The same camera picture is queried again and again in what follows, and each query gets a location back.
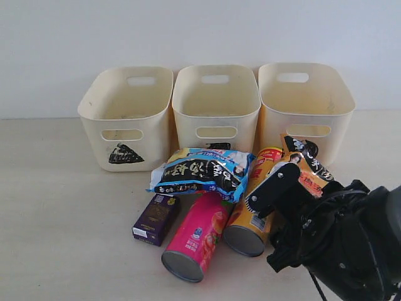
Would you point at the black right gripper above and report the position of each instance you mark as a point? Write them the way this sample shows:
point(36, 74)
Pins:
point(308, 221)

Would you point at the orange noodle snack bag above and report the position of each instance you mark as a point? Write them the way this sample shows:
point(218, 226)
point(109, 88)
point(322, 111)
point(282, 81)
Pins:
point(313, 175)

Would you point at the blue black snack bag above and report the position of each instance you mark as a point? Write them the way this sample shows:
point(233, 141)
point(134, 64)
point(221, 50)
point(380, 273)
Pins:
point(194, 170)

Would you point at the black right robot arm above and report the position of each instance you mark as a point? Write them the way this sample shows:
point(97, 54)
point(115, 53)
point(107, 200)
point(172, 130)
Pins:
point(348, 239)

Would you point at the yellow chips can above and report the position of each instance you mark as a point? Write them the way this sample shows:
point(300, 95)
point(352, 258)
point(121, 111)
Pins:
point(245, 232)

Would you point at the pink chips can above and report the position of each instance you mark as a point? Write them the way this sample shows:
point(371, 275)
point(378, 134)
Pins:
point(190, 251)

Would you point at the cream bin circle mark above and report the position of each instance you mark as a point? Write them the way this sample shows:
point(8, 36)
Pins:
point(305, 101)

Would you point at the purple small carton box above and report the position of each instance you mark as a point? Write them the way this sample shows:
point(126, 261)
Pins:
point(157, 219)

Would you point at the cream bin square mark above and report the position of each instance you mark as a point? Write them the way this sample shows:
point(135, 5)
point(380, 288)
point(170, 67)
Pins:
point(216, 104)

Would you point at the cream bin triangle mark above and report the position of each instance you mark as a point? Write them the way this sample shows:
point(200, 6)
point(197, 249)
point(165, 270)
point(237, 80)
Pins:
point(126, 116)

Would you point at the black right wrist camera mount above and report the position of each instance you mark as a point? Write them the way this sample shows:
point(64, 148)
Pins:
point(281, 192)

